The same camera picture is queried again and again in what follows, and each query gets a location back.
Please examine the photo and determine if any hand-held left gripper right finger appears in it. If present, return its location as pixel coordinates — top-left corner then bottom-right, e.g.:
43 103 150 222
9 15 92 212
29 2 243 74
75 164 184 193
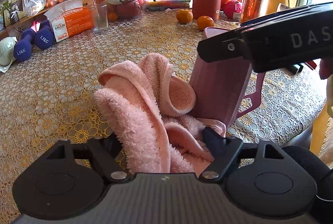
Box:
201 127 286 182

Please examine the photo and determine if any blue dumbbell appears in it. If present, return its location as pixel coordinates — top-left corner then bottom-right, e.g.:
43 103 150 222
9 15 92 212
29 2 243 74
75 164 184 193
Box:
34 20 55 50
14 29 35 63

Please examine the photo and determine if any orange and white tissue box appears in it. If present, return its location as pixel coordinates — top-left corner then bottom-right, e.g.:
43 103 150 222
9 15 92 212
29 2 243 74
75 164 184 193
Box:
44 0 94 43

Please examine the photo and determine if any stack of colourful books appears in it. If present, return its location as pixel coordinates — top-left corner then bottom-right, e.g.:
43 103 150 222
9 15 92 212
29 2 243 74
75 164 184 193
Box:
146 0 193 11

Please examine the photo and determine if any person's right hand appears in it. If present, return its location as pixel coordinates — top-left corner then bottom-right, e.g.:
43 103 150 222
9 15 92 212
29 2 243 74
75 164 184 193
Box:
319 58 333 80

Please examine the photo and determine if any tangerine with stem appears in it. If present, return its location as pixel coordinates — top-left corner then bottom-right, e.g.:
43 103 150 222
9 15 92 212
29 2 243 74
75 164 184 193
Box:
176 0 194 24

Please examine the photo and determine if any pink fluffy towel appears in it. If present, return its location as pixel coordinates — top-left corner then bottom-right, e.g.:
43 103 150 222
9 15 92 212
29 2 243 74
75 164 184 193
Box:
94 54 227 178

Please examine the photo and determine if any pink round fruit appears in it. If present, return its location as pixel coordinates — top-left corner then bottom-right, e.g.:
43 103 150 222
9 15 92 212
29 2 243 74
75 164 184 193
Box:
224 0 243 19

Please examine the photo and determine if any picture frame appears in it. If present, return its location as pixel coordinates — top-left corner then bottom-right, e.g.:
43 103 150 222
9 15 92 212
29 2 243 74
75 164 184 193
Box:
2 0 27 27

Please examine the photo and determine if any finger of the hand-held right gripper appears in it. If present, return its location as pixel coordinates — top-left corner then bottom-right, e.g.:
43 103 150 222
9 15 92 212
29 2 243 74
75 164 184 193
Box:
197 27 254 63

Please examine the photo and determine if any wooden sideboard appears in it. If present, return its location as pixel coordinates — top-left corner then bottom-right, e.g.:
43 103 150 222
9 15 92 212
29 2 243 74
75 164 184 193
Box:
0 0 91 33

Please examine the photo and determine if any glass bottle of tea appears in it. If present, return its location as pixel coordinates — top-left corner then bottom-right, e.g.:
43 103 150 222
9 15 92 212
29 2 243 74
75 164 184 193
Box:
239 0 264 25

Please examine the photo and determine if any bag of oranges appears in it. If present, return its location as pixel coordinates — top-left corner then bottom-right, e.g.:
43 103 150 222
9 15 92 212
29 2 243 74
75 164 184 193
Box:
45 0 65 8

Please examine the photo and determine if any clear drinking glass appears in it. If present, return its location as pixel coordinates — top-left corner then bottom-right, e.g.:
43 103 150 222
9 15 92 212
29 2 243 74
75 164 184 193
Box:
88 4 109 34

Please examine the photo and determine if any mauve plastic cup with handle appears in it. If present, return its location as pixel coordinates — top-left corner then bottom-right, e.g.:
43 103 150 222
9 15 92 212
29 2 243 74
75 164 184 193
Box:
189 27 266 128

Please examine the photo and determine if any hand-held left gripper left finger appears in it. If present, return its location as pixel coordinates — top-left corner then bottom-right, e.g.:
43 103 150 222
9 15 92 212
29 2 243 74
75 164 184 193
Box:
46 133 132 183

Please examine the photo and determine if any pale green round object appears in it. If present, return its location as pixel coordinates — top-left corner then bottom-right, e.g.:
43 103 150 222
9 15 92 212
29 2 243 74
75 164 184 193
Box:
0 37 16 66

